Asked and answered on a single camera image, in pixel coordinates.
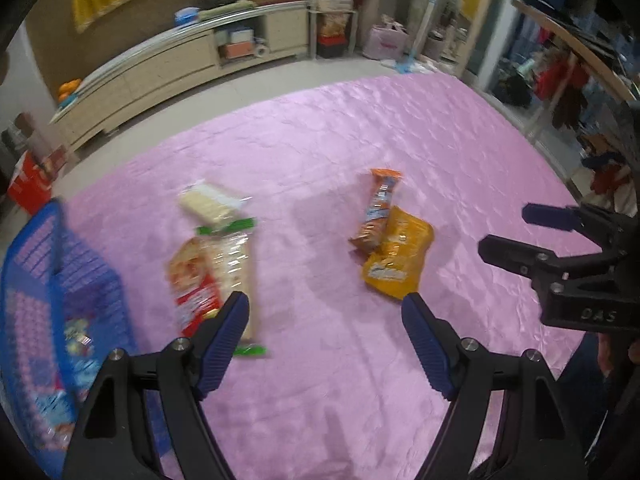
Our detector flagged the long cracker pack green ends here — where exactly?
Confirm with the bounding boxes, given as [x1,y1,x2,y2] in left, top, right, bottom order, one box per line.
[195,217,267,358]

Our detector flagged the orange snack bag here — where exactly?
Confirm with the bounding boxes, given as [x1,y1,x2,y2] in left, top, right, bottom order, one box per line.
[361,206,435,300]

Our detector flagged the pink gift bag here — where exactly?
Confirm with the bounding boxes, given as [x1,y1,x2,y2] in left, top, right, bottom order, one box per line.
[362,14,409,61]

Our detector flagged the blue plastic container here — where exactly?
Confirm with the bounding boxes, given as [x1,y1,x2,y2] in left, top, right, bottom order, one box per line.
[174,6,200,27]

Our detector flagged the light blue cupcake pack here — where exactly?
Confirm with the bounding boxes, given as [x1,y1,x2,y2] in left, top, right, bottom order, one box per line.
[32,389,76,451]

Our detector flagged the pink quilted tablecloth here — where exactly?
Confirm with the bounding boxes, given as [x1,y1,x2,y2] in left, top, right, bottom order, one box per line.
[65,74,592,479]

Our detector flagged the red paper bag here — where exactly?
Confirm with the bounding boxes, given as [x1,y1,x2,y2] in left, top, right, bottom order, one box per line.
[8,148,66,216]

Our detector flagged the red cartoon snack bag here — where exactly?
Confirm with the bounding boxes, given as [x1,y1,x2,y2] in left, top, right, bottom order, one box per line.
[166,237,221,337]

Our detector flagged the cream TV cabinet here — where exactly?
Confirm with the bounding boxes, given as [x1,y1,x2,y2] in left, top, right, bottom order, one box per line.
[50,1,309,150]

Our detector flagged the pile of oranges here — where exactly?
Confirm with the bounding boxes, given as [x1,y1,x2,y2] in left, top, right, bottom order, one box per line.
[58,79,82,104]

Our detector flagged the orange chocolate bar wrapper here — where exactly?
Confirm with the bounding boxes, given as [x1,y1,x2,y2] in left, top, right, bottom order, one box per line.
[349,168,402,255]

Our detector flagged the small white cracker pack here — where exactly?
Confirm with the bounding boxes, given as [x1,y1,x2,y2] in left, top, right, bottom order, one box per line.
[178,180,250,229]

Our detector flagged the green folded cloth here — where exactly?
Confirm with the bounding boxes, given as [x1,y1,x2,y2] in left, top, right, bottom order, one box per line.
[198,0,257,22]

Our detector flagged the person's right hand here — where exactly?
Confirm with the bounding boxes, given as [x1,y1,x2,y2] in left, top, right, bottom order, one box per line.
[598,334,640,378]

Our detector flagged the blue plastic basket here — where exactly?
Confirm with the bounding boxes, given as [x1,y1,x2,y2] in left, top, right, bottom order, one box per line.
[1,200,139,479]

